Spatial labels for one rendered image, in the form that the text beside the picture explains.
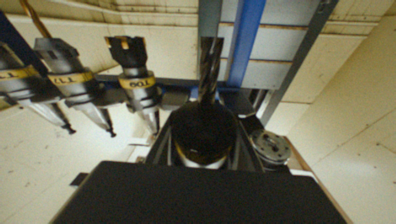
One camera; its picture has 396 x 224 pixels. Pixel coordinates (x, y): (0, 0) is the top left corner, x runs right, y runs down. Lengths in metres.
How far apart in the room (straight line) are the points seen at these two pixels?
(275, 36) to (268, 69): 0.17
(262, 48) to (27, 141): 1.19
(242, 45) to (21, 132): 0.83
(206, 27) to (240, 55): 0.57
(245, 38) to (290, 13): 0.65
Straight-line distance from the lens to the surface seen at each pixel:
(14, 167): 0.84
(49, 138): 0.86
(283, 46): 0.85
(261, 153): 0.50
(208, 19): 0.76
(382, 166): 1.54
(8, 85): 0.35
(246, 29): 0.20
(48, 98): 0.31
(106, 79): 0.29
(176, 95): 0.20
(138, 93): 0.18
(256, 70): 0.81
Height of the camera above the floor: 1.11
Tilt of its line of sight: 37 degrees up
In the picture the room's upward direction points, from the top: 177 degrees counter-clockwise
